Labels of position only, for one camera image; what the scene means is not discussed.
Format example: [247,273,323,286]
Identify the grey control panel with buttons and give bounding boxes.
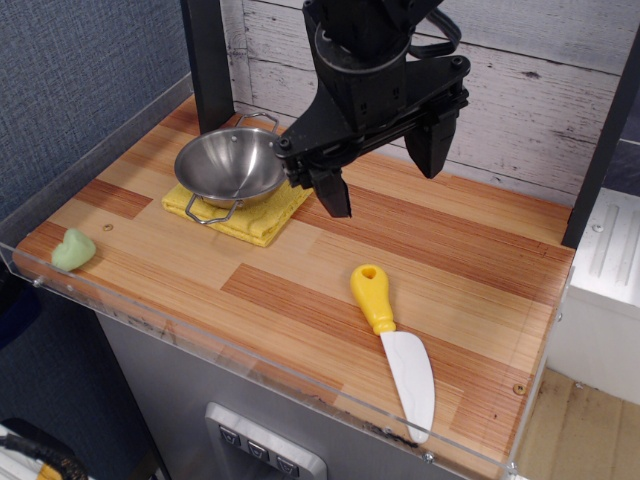
[205,402,328,479]

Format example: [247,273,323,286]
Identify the black support post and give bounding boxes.
[561,31,639,249]
[180,0,235,134]

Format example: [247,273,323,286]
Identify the white ridged side cabinet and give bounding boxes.
[547,188,639,404]

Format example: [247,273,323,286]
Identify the green toy vegetable piece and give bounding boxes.
[51,228,97,271]

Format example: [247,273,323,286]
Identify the steel two-handled bowl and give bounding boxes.
[174,112,287,225]

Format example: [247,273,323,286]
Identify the yellow folded cloth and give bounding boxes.
[161,184,311,247]

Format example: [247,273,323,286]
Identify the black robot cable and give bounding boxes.
[407,7,464,60]

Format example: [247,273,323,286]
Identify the black left support post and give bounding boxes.
[180,0,235,134]

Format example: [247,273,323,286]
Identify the black right support post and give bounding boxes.
[561,31,639,249]

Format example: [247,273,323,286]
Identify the clear acrylic guard rail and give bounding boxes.
[14,100,573,479]

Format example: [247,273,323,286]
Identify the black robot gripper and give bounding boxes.
[274,24,471,218]

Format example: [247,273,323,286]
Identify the yellow handled white toy knife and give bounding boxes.
[350,264,435,445]

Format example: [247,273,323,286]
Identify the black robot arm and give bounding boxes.
[274,1,470,218]

